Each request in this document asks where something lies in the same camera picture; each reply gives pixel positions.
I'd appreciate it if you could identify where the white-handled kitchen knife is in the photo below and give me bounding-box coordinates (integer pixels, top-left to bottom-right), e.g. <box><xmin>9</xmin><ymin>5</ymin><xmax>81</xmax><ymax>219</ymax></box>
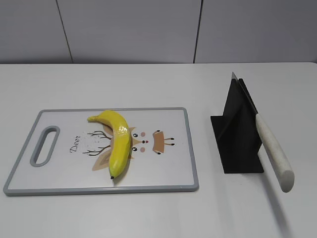
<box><xmin>232</xmin><ymin>73</ymin><xmax>295</xmax><ymax>193</ymax></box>

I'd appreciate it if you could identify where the yellow plastic banana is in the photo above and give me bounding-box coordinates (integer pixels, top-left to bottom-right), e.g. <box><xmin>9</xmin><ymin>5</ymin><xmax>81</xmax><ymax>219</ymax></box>
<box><xmin>87</xmin><ymin>110</ymin><xmax>131</xmax><ymax>179</ymax></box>

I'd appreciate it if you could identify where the white deer cutting board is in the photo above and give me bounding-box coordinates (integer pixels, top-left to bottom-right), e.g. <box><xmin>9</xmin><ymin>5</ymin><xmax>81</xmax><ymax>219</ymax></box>
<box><xmin>3</xmin><ymin>107</ymin><xmax>199</xmax><ymax>196</ymax></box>

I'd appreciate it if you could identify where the black knife stand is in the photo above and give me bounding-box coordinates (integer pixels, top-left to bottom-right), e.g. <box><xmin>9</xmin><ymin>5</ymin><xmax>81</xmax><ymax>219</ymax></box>
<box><xmin>211</xmin><ymin>75</ymin><xmax>264</xmax><ymax>174</ymax></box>

